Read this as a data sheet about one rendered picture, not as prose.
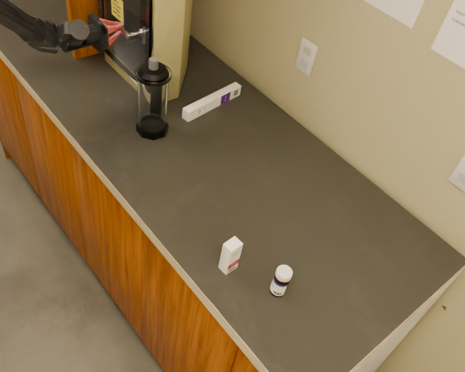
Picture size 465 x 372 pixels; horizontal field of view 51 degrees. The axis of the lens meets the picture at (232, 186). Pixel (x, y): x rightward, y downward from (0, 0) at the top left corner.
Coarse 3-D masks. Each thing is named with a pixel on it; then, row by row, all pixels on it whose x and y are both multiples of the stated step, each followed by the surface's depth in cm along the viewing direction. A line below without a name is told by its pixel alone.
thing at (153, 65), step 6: (150, 60) 140; (156, 60) 141; (144, 66) 143; (150, 66) 141; (156, 66) 142; (162, 66) 144; (138, 72) 142; (144, 72) 141; (150, 72) 141; (156, 72) 142; (162, 72) 142; (168, 72) 144; (144, 78) 141; (150, 78) 141; (156, 78) 141; (162, 78) 142
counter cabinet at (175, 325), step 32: (0, 64) 197; (0, 96) 220; (0, 128) 249; (32, 128) 198; (32, 160) 221; (64, 160) 181; (64, 192) 199; (96, 192) 166; (64, 224) 223; (96, 224) 182; (128, 224) 154; (96, 256) 201; (128, 256) 167; (160, 256) 143; (128, 288) 183; (160, 288) 154; (128, 320) 202; (160, 320) 168; (192, 320) 144; (416, 320) 157; (160, 352) 184; (192, 352) 156; (224, 352) 134; (384, 352) 152
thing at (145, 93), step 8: (136, 72) 143; (144, 80) 140; (160, 80) 142; (144, 88) 143; (152, 88) 143; (160, 88) 144; (144, 96) 146; (152, 96) 145; (160, 96) 146; (144, 104) 148; (152, 104) 147; (160, 104) 148; (144, 112) 150; (152, 112) 149; (160, 112) 150; (144, 120) 152; (152, 120) 152; (160, 120) 153; (144, 128) 155; (152, 128) 154; (160, 128) 155
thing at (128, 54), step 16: (128, 0) 149; (144, 0) 142; (112, 16) 162; (128, 16) 153; (144, 16) 146; (112, 32) 167; (144, 32) 150; (112, 48) 171; (128, 48) 162; (144, 48) 154; (128, 64) 167
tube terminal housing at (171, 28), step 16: (160, 0) 142; (176, 0) 146; (192, 0) 167; (160, 16) 145; (176, 16) 150; (160, 32) 150; (176, 32) 154; (160, 48) 154; (176, 48) 158; (112, 64) 179; (176, 64) 163; (128, 80) 174; (176, 80) 168; (176, 96) 173
